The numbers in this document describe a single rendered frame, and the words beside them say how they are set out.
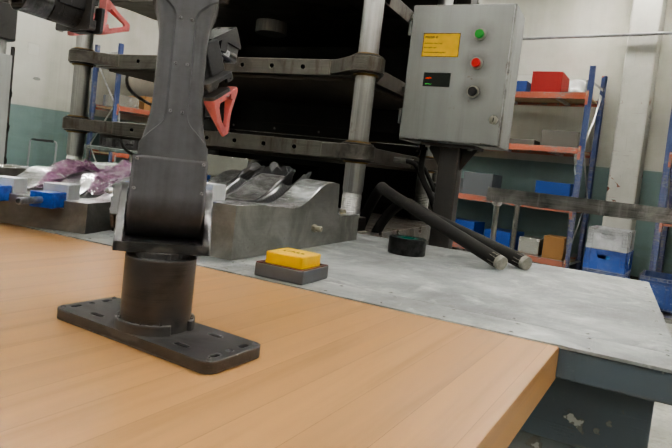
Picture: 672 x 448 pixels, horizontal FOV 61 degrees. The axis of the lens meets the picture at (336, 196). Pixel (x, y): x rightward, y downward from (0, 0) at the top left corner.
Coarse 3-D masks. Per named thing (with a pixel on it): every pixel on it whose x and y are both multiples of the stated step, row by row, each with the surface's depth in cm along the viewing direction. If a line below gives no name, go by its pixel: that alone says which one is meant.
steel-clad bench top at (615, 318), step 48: (96, 240) 97; (384, 240) 142; (336, 288) 80; (384, 288) 84; (432, 288) 88; (480, 288) 92; (528, 288) 97; (576, 288) 103; (624, 288) 109; (528, 336) 66; (576, 336) 69; (624, 336) 71
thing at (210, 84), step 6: (222, 72) 92; (228, 72) 91; (210, 78) 90; (216, 78) 89; (222, 78) 90; (228, 78) 91; (204, 84) 87; (210, 84) 87; (216, 84) 88; (204, 90) 88; (210, 90) 88
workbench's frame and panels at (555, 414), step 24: (576, 360) 64; (600, 360) 62; (552, 384) 69; (576, 384) 68; (600, 384) 62; (624, 384) 61; (648, 384) 60; (552, 408) 69; (576, 408) 68; (600, 408) 67; (624, 408) 66; (648, 408) 65; (528, 432) 70; (552, 432) 69; (576, 432) 68; (600, 432) 67; (624, 432) 66; (648, 432) 65
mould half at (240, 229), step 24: (240, 192) 119; (264, 192) 118; (288, 192) 117; (312, 192) 116; (336, 192) 124; (216, 216) 93; (240, 216) 93; (264, 216) 99; (288, 216) 107; (312, 216) 115; (336, 216) 125; (216, 240) 93; (240, 240) 94; (264, 240) 100; (288, 240) 108; (312, 240) 117; (336, 240) 127
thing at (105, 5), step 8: (104, 0) 106; (96, 8) 106; (104, 8) 106; (112, 8) 107; (96, 16) 106; (104, 16) 106; (120, 16) 110; (96, 24) 106; (104, 24) 106; (128, 24) 112; (72, 32) 108; (80, 32) 107; (88, 32) 106; (96, 32) 106; (104, 32) 106; (112, 32) 108
